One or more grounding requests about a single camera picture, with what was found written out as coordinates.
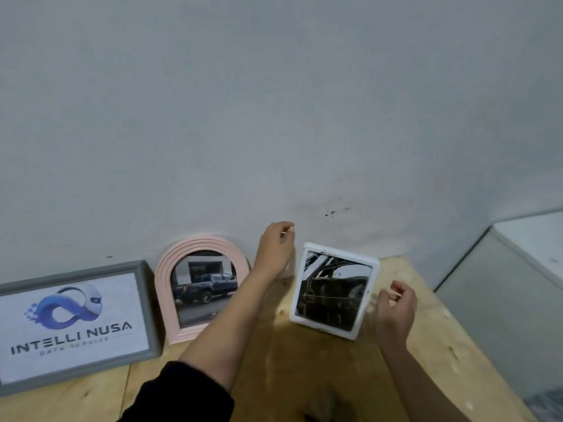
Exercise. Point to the person's right hand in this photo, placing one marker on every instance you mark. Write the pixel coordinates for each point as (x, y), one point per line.
(396, 316)

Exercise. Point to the person's left hand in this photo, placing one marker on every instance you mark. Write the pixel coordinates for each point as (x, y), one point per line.
(275, 252)

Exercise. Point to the person's left fingers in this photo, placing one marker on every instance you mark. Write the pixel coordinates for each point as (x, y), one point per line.
(282, 226)

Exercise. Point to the person's right fingers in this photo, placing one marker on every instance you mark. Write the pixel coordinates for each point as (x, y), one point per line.
(402, 289)

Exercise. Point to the person's right forearm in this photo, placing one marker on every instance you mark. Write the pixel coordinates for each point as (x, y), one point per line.
(418, 382)

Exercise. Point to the person's left forearm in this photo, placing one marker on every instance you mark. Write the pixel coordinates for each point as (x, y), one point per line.
(228, 320)

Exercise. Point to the white topped grey cabinet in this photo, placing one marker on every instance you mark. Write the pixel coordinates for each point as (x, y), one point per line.
(506, 303)

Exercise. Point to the black sleeve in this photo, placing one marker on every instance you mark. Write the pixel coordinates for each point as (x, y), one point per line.
(180, 397)

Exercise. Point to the grey framed logo picture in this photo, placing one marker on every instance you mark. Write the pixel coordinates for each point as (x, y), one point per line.
(74, 320)

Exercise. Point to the white square photo frame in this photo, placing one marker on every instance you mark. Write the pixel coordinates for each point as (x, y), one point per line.
(334, 294)

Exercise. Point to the pink arched photo frame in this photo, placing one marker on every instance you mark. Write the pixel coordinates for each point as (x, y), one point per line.
(169, 268)

